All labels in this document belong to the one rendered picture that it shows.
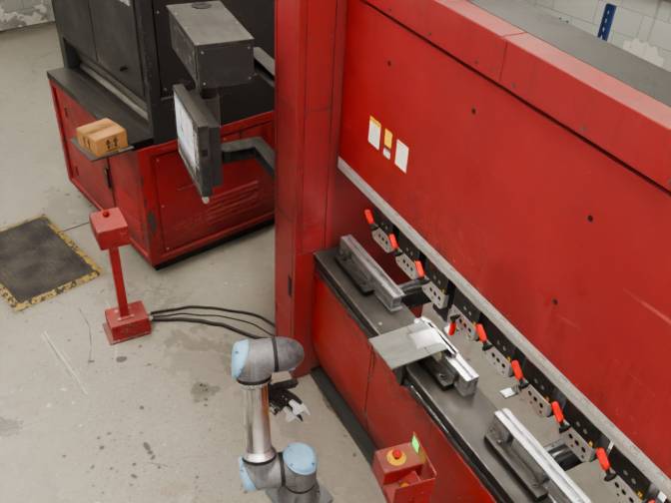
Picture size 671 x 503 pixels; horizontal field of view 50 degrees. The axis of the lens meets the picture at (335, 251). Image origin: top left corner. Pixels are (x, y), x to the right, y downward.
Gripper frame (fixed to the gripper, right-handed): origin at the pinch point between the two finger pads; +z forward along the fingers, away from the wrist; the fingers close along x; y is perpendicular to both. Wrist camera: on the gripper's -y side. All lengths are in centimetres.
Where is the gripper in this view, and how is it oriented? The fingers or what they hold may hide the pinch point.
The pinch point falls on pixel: (305, 414)
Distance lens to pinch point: 291.7
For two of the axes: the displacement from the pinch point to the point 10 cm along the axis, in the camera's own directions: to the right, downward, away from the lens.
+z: 7.4, 6.7, -0.3
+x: 4.6, -5.5, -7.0
